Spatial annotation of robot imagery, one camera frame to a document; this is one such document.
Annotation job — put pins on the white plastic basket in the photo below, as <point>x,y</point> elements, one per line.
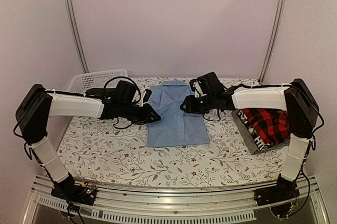
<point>83,82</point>

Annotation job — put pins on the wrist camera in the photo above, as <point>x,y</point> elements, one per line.
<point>145,97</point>
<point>196,88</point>

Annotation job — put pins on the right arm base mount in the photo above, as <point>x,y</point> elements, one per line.
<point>285,193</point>

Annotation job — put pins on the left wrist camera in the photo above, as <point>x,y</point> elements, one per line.
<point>145,97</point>

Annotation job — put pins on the left aluminium post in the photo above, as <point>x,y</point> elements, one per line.
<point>76,35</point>

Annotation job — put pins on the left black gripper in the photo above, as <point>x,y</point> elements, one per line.
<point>146,118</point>

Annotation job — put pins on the right aluminium post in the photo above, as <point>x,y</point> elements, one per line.
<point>272,40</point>

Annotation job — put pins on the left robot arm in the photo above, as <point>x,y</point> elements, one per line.
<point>120,97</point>

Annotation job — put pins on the red black plaid shirt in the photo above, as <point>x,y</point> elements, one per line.
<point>271,125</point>

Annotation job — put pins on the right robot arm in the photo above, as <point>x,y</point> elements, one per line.
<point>294,98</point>

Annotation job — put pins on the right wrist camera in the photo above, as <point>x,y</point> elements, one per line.
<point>196,88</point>

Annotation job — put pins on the dark shirt in basket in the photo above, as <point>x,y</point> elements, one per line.
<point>95,92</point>

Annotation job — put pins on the floral table mat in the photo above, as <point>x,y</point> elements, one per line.
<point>93,149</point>

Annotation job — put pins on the aluminium post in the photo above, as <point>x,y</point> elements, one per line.
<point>76,35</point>
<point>272,40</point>

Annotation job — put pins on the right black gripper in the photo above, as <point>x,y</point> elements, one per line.
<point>191,107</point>

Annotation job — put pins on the aluminium front rail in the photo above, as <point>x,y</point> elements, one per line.
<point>130,204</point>

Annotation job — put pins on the grey folded shirt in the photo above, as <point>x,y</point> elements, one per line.
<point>242,134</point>

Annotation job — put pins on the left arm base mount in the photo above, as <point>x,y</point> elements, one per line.
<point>83,193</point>

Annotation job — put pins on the light blue long sleeve shirt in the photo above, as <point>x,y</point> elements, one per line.
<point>176,128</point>

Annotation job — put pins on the black shirt white letters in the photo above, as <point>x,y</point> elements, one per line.
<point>250,131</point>

